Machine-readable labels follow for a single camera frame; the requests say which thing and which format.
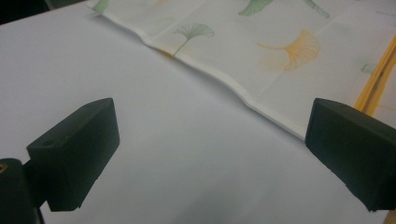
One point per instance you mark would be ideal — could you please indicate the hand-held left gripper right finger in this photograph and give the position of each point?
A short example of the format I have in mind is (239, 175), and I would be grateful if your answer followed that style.
(351, 146)

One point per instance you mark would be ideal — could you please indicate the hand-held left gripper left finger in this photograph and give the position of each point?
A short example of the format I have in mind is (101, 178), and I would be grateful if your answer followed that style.
(77, 149)

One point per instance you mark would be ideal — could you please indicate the white leaf-print cloth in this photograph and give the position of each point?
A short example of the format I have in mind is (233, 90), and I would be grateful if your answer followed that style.
(249, 62)

